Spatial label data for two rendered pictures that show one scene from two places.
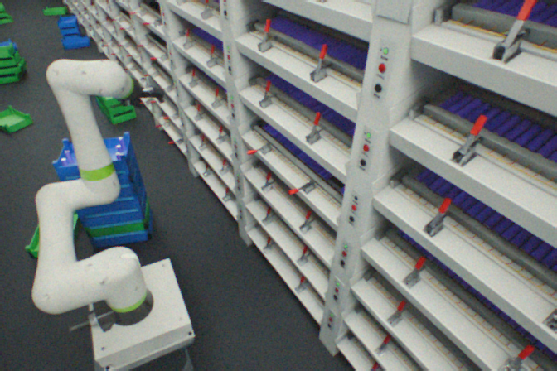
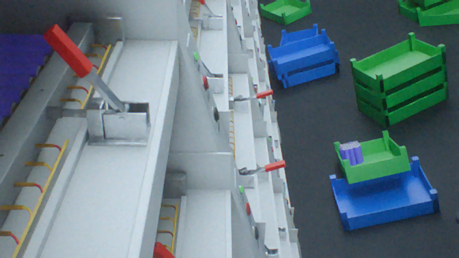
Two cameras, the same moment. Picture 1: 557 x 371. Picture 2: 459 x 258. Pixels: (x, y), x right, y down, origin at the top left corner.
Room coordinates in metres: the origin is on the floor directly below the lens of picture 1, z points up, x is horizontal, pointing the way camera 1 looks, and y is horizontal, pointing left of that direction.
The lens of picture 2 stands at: (1.70, 0.55, 1.25)
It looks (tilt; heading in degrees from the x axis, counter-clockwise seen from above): 30 degrees down; 221
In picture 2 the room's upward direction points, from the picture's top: 18 degrees counter-clockwise
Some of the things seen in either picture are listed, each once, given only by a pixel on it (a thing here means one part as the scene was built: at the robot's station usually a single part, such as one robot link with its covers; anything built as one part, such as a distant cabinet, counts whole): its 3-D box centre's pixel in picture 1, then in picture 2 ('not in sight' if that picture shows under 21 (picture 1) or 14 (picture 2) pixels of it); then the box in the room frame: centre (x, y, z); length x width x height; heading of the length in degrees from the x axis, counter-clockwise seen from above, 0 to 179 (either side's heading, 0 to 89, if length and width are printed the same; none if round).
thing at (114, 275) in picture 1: (116, 279); not in sight; (0.65, 0.49, 0.53); 0.16 x 0.13 x 0.19; 116
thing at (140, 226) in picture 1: (118, 215); not in sight; (1.35, 0.84, 0.12); 0.30 x 0.20 x 0.08; 103
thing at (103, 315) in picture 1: (112, 308); not in sight; (0.63, 0.53, 0.41); 0.26 x 0.15 x 0.06; 122
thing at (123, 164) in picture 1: (94, 153); not in sight; (1.35, 0.84, 0.52); 0.30 x 0.20 x 0.08; 103
